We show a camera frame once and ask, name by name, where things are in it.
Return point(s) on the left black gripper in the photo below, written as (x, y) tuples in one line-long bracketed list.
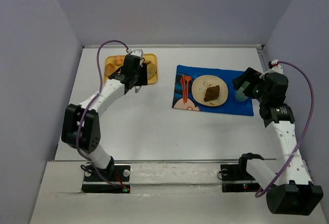
[(143, 74)]

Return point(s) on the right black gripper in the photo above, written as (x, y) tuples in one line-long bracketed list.
[(247, 77)]

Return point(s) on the metal tongs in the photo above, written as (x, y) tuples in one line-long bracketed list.
[(142, 76)]

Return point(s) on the green cup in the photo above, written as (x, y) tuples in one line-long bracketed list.
[(239, 94)]

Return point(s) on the dark brown bread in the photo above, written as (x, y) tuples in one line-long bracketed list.
[(212, 93)]

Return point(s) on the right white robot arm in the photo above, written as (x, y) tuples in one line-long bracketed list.
[(290, 191)]

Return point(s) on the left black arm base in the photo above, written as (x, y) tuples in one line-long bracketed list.
[(117, 182)]

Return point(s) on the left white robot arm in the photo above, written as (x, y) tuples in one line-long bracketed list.
[(81, 126)]

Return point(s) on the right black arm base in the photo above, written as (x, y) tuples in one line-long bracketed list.
[(233, 181)]

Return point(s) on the seeded bread slice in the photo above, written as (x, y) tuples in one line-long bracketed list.
[(151, 70)]

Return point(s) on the round bun top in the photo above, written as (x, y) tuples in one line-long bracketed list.
[(118, 60)]

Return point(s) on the round bun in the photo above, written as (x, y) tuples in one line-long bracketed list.
[(109, 69), (118, 60)]

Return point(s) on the yellow tray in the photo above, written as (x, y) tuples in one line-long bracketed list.
[(148, 56)]

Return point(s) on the round bun left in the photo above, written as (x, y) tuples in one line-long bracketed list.
[(109, 69)]

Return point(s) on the beige decorated plate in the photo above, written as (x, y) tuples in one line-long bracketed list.
[(200, 86)]

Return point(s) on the blue placemat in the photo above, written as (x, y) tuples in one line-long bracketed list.
[(231, 106)]

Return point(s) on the orange spoon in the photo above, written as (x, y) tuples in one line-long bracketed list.
[(188, 79)]

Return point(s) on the orange knife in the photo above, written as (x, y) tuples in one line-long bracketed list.
[(185, 88)]

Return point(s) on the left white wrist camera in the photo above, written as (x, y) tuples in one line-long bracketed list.
[(137, 53)]

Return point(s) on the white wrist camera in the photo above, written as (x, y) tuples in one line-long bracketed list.
[(137, 53), (273, 66)]

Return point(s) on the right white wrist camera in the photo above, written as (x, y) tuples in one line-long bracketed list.
[(273, 66)]

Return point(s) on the metal rail back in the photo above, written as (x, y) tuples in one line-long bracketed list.
[(256, 46)]

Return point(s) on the metal rail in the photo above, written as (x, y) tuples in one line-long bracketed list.
[(164, 161), (256, 46)]

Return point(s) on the metal rail front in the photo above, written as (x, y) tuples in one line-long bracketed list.
[(164, 161)]

